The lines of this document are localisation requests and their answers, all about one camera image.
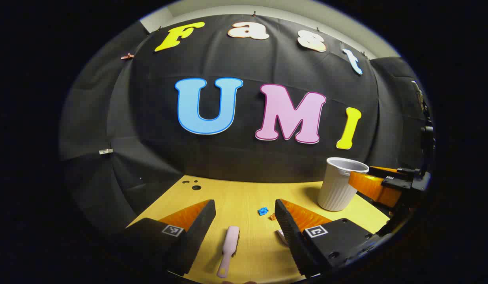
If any white ribbed garbage bin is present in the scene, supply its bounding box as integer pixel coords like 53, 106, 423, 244
317, 157, 370, 212

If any small lilac broom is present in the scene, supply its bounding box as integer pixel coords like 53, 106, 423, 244
217, 226, 240, 278

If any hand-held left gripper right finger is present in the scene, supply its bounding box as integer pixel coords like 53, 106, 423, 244
275, 198, 374, 278

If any wooden desktop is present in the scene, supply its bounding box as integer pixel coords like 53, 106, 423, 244
127, 175, 390, 284

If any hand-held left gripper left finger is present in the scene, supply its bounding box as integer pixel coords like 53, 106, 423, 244
123, 199, 217, 277

